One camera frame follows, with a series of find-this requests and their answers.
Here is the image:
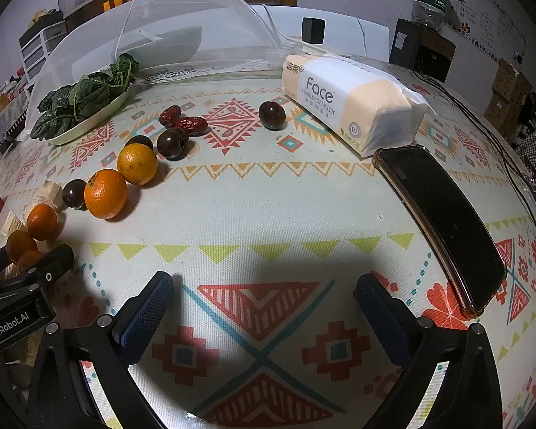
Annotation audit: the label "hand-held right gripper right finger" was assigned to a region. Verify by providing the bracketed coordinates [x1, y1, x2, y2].
[353, 272, 505, 429]

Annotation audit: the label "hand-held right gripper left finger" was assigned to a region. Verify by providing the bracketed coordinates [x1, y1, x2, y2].
[27, 271, 175, 429]

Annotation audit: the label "small orange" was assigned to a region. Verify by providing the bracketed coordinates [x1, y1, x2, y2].
[6, 231, 38, 263]
[27, 204, 59, 241]
[17, 250, 44, 273]

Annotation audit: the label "large orange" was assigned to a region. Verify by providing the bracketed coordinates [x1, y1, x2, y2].
[117, 144, 159, 186]
[84, 169, 128, 221]

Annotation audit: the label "pale peeled oblong chunk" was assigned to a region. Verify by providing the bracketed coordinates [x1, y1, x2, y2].
[39, 181, 65, 212]

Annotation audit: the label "black smartphone in clear case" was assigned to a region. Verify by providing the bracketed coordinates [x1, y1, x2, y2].
[372, 145, 507, 320]

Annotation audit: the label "pale green plate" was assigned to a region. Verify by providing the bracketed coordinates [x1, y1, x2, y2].
[45, 85, 132, 146]

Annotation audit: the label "patterned tablecloth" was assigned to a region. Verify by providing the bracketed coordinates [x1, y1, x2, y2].
[0, 54, 536, 429]

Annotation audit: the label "dark green spinach leaves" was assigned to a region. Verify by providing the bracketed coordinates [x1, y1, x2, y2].
[30, 53, 140, 140]

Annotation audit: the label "red date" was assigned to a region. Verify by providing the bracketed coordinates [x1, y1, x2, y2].
[179, 117, 209, 137]
[159, 105, 182, 128]

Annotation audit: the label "white drawer unit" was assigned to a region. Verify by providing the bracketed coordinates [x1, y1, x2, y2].
[19, 20, 69, 81]

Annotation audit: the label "peach tissue pack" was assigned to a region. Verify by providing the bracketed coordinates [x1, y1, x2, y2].
[281, 53, 437, 159]

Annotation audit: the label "plaid cloth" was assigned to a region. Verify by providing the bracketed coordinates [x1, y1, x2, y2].
[516, 129, 536, 171]

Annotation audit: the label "stack of cardboard boxes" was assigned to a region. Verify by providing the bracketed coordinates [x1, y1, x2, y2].
[485, 58, 534, 139]

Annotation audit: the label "black box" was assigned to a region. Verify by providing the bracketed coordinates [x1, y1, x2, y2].
[388, 18, 456, 83]

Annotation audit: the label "white mesh food cover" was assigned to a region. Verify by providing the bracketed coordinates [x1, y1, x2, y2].
[15, 0, 296, 144]

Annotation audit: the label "white chair back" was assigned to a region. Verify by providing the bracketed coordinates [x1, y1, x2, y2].
[250, 4, 390, 61]

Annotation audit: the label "black cube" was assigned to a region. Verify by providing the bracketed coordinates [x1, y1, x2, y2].
[301, 17, 326, 45]

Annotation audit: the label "clear water bottle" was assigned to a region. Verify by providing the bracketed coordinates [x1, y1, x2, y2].
[412, 0, 450, 32]

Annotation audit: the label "whiteboard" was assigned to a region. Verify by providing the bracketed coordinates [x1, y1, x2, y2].
[433, 0, 528, 68]

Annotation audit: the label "black cable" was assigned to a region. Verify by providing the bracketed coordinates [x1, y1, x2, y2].
[411, 69, 536, 246]

